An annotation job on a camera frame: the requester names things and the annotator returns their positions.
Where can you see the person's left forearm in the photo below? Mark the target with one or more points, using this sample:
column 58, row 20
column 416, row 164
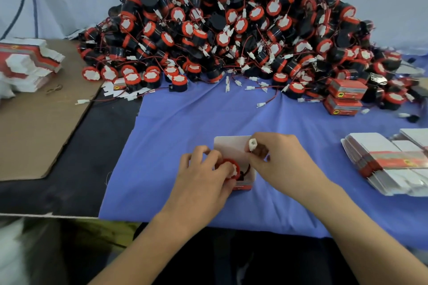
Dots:
column 140, row 255

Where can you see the person's right hand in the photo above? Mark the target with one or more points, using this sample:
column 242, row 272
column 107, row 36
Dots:
column 287, row 164

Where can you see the person's right forearm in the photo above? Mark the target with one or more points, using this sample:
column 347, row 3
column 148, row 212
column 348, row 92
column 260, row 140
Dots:
column 374, row 241

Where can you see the blue cloth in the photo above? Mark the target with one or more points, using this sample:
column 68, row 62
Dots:
column 167, row 128

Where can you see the person's left hand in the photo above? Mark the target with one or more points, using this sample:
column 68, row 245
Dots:
column 197, row 194

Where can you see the single red black buzzer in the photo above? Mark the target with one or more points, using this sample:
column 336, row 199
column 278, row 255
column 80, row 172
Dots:
column 231, row 169

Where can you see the orange white paper box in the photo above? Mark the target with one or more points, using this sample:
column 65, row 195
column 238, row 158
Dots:
column 342, row 106
column 348, row 88
column 231, row 146

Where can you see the pile of black red buzzers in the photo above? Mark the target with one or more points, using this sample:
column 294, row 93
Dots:
column 241, row 31

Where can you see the stack of paper boxes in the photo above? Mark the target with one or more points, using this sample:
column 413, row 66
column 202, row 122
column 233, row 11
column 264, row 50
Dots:
column 27, row 64
column 384, row 161

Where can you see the rubber band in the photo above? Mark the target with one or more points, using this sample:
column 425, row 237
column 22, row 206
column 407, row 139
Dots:
column 53, row 88

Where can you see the brown cardboard sheet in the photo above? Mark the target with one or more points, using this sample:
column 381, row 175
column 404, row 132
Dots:
column 37, row 134

